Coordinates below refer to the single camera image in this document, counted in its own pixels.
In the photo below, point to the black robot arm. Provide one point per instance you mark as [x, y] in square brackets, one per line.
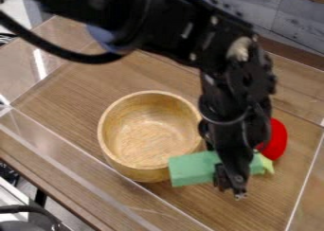
[202, 36]

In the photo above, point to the red plush tomato toy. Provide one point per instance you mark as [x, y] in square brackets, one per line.
[275, 148]

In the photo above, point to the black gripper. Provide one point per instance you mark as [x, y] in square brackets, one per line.
[232, 136]

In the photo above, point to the brown wooden bowl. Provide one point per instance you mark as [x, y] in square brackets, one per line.
[145, 128]

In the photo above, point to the black metal bracket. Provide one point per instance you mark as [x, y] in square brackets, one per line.
[44, 220]

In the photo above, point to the green rectangular block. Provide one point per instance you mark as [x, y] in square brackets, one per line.
[193, 169]

